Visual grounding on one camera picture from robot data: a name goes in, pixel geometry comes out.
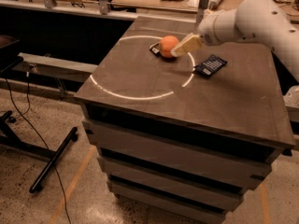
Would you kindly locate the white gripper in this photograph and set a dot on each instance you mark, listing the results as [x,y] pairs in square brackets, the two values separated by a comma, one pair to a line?
[206,31]

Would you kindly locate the orange fruit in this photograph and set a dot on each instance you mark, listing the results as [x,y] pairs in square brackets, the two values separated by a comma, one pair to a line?
[166,44]

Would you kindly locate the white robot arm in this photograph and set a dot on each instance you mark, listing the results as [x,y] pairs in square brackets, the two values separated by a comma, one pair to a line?
[253,21]

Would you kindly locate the blue rxbar wrapper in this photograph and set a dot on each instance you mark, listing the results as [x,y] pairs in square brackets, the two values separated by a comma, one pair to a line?
[210,65]

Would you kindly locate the black rxbar chocolate wrapper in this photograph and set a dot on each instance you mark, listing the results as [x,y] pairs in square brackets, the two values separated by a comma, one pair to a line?
[154,48]

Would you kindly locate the grey drawer cabinet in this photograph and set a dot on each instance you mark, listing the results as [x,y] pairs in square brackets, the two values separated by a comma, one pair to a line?
[178,140]

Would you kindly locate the grey metal rail beam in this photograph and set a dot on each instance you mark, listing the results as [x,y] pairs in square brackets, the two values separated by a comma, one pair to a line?
[53,67]

